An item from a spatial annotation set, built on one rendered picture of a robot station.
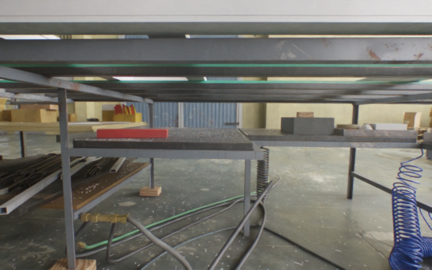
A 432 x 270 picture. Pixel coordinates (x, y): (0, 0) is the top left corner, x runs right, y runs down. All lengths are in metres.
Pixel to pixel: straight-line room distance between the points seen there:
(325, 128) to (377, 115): 7.19
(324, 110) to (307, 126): 6.36
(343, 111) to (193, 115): 4.85
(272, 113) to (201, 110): 2.25
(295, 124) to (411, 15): 0.87
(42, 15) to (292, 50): 0.48
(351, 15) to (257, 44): 0.17
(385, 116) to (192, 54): 8.36
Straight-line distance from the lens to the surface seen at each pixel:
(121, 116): 1.84
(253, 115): 7.05
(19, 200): 1.18
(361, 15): 0.51
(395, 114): 8.86
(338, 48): 0.52
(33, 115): 1.85
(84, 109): 7.97
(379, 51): 0.56
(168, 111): 7.17
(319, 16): 0.48
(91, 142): 0.98
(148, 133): 0.99
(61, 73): 0.90
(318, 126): 1.35
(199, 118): 6.98
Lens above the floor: 0.69
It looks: 5 degrees down
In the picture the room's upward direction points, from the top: 1 degrees clockwise
